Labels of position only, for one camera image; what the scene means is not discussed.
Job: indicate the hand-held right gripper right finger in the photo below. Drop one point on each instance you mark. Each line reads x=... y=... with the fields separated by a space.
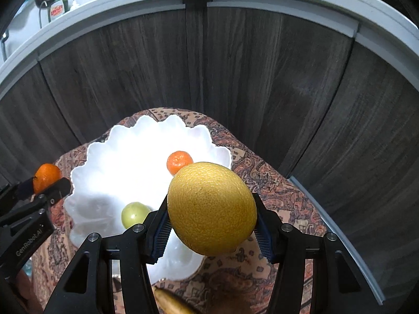
x=263 y=239

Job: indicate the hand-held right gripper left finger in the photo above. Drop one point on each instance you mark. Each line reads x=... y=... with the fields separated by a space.
x=160 y=237

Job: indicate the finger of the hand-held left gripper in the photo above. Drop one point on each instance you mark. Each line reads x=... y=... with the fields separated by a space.
x=19 y=189
x=59 y=188

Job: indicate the orange tangerine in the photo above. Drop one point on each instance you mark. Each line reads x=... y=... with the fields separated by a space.
x=179 y=163
x=45 y=176

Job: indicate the green apple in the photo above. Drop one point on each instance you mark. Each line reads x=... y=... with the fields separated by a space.
x=132 y=214

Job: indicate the yellow lemon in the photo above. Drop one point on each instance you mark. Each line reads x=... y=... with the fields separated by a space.
x=211 y=209

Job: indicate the white scalloped bowl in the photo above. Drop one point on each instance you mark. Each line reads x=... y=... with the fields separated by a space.
x=131 y=170

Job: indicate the person's left forearm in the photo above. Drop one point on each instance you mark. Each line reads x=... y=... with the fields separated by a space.
x=24 y=291

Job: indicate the patterned brown tablecloth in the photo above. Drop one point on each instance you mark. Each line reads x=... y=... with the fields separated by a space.
x=271 y=186

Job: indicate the small yellow banana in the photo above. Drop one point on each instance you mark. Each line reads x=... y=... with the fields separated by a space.
x=170 y=304

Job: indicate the kitchen counter with dark cabinets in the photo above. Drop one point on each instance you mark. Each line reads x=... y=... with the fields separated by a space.
x=262 y=72

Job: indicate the green dish soap bottle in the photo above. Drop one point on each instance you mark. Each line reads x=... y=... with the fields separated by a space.
x=57 y=10

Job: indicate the clear plastic bottle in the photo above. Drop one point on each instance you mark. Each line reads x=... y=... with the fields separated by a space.
x=74 y=5

